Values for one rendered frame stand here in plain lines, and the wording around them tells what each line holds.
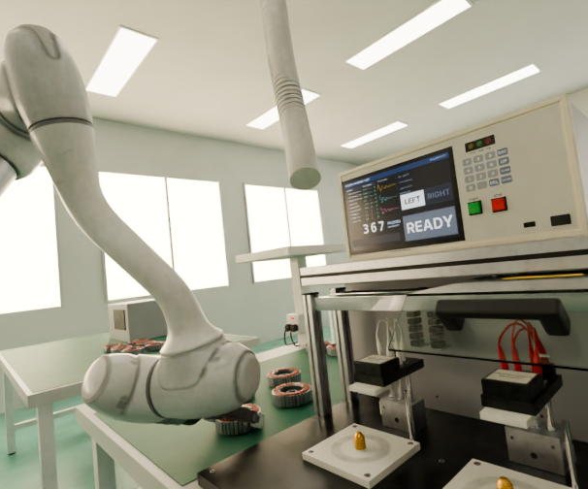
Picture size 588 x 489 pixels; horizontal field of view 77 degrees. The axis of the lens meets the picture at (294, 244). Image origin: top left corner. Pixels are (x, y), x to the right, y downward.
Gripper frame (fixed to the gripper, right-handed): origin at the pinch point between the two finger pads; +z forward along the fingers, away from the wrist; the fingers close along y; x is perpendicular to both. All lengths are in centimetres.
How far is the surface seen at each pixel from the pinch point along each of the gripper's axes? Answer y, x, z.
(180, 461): -2.4, -10.1, -13.6
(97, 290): -358, 140, 172
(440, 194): 52, 38, -25
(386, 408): 35.9, 4.6, 0.5
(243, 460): 13.0, -8.3, -14.4
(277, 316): -258, 201, 430
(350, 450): 32.2, -4.3, -9.9
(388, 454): 38.9, -4.1, -9.7
